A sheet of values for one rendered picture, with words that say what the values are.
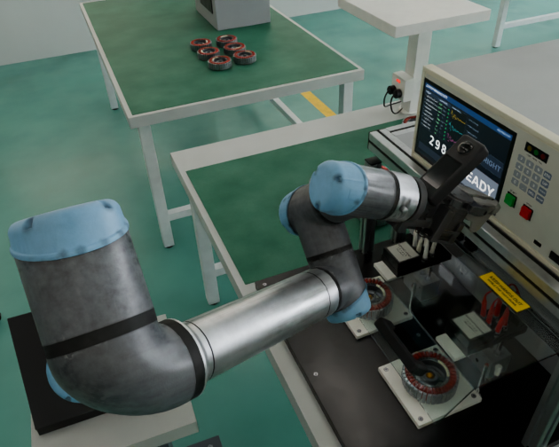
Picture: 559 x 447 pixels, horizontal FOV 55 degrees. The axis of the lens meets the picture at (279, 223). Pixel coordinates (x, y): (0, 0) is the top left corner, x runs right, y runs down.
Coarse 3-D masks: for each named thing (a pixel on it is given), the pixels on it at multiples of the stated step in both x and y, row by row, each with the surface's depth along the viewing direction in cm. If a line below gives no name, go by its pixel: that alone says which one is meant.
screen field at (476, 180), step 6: (474, 174) 99; (480, 174) 98; (462, 180) 103; (468, 180) 101; (474, 180) 100; (480, 180) 98; (486, 180) 96; (492, 180) 95; (468, 186) 102; (474, 186) 100; (480, 186) 98; (486, 186) 97; (492, 186) 95; (486, 192) 97; (492, 192) 96
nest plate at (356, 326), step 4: (380, 276) 135; (352, 320) 124; (356, 320) 124; (348, 324) 124; (352, 324) 123; (356, 324) 123; (360, 324) 123; (352, 328) 122; (356, 328) 122; (360, 328) 122; (364, 328) 122; (352, 332) 122; (356, 332) 121; (360, 332) 121; (364, 332) 121; (356, 336) 121; (360, 336) 121; (364, 336) 122
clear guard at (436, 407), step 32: (480, 256) 98; (384, 288) 93; (416, 288) 92; (448, 288) 92; (480, 288) 92; (512, 288) 91; (416, 320) 87; (448, 320) 86; (480, 320) 86; (512, 320) 86; (544, 320) 86; (384, 352) 89; (416, 352) 85; (448, 352) 81; (480, 352) 81; (512, 352) 81; (544, 352) 81; (416, 384) 83; (448, 384) 79; (480, 384) 77
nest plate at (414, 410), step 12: (384, 372) 112; (396, 372) 112; (396, 384) 110; (396, 396) 109; (408, 396) 108; (468, 396) 107; (480, 396) 107; (408, 408) 106; (420, 408) 106; (456, 408) 105; (420, 420) 103
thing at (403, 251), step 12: (384, 252) 123; (396, 252) 122; (408, 252) 121; (444, 252) 124; (384, 264) 124; (396, 264) 120; (408, 264) 120; (420, 264) 121; (432, 264) 123; (384, 276) 121; (396, 276) 121
